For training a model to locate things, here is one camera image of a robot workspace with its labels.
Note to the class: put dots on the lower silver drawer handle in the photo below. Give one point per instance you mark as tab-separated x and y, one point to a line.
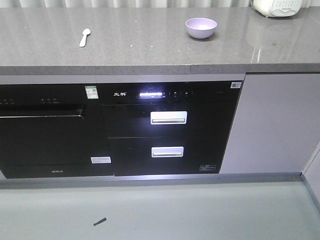
167	152

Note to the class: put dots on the black built-in oven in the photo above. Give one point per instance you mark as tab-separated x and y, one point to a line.
52	131

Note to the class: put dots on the silver drawer handle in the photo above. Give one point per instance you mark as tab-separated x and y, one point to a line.
167	152
168	117

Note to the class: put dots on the white side cabinet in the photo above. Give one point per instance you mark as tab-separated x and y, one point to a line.
311	176

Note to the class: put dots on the upper silver drawer handle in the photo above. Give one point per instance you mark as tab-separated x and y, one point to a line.
168	117

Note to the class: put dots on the pale green ceramic spoon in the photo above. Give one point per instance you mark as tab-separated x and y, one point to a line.
83	40

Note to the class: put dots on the white rice cooker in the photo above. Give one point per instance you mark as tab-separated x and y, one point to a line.
279	8

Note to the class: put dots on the grey cabinet door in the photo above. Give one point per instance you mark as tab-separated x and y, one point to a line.
276	125

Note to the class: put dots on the white curtain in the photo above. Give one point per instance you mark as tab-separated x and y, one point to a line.
123	3

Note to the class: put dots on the black tape strip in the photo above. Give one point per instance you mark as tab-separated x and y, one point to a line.
100	221

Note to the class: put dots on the lilac plastic bowl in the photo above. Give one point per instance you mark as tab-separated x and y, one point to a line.
200	28

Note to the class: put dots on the black disinfection cabinet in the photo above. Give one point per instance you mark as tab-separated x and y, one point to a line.
210	107

